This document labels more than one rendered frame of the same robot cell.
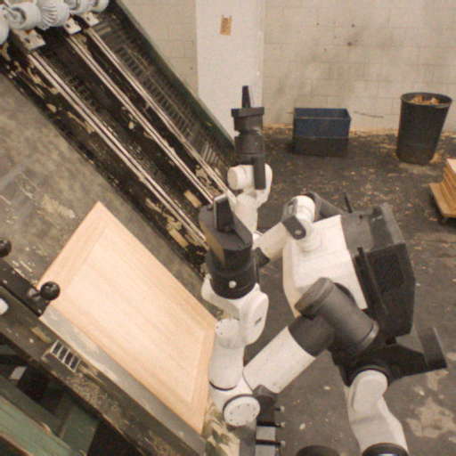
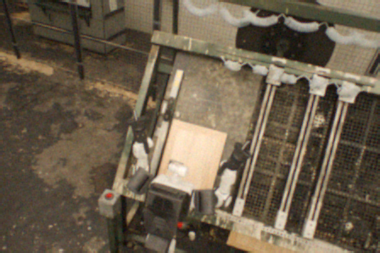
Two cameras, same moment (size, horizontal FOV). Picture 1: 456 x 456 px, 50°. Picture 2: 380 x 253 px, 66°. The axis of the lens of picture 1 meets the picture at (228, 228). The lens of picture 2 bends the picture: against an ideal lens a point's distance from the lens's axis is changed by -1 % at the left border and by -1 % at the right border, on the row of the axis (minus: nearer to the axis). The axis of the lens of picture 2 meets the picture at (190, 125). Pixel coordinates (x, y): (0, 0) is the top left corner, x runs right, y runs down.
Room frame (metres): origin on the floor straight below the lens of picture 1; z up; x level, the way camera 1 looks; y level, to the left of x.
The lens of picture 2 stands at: (1.22, -1.42, 2.72)
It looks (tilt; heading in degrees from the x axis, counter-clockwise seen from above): 37 degrees down; 97
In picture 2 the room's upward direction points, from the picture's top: 8 degrees clockwise
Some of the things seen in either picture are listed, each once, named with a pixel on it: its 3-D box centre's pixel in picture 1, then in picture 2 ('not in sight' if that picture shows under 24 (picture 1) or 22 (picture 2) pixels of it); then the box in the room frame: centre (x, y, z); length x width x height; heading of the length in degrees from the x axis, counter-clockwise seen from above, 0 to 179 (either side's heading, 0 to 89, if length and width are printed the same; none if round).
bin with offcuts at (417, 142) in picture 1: (419, 128); not in sight; (5.01, -2.05, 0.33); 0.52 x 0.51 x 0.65; 171
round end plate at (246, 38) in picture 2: not in sight; (282, 44); (1.58, 1.05, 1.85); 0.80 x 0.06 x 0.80; 175
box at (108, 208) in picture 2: not in sight; (109, 204); (0.54, -0.13, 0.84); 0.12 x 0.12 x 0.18; 85
